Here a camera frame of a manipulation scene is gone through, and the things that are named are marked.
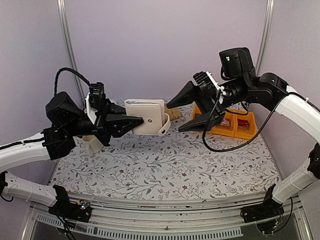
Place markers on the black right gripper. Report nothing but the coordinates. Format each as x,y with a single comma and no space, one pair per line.
208,101

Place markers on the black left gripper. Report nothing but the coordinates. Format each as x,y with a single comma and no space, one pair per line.
103,122

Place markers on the red cards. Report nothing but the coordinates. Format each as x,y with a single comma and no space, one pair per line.
242,123

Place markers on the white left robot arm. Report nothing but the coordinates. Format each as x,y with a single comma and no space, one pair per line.
67,122

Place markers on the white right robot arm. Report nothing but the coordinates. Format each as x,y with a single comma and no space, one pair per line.
272,92

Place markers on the yellow bin left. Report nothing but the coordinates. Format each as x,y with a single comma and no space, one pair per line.
197,112

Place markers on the yellow bin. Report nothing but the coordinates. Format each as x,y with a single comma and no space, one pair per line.
246,134
197,112
228,131

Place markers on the woven bamboo tray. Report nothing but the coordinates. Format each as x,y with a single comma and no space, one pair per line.
173,113

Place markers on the pink red item in bin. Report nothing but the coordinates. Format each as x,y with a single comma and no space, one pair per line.
226,122

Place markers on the yellow bin middle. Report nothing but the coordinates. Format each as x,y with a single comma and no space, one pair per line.
228,131

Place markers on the cream ceramic mug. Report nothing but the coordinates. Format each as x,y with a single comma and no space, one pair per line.
91,144

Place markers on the yellow bin right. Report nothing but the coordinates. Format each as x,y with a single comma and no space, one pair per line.
246,134

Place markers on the floral patterned table mat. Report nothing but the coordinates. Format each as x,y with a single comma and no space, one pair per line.
176,166

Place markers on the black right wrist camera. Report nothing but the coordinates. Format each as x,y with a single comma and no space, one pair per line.
209,86

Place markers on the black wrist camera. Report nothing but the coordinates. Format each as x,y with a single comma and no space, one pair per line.
209,86
94,100

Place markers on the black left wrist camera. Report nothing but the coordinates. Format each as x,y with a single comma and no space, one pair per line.
94,100

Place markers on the aluminium front rail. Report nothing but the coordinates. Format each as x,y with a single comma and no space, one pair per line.
200,219

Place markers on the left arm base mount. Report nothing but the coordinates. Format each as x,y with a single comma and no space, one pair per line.
80,211

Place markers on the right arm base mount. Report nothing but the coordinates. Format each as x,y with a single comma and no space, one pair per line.
267,209

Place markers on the aluminium frame post left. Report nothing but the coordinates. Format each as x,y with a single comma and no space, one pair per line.
62,13

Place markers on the aluminium frame post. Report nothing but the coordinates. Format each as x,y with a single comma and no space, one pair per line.
268,17
62,13

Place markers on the aluminium frame post right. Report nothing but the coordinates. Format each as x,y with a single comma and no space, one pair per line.
268,17

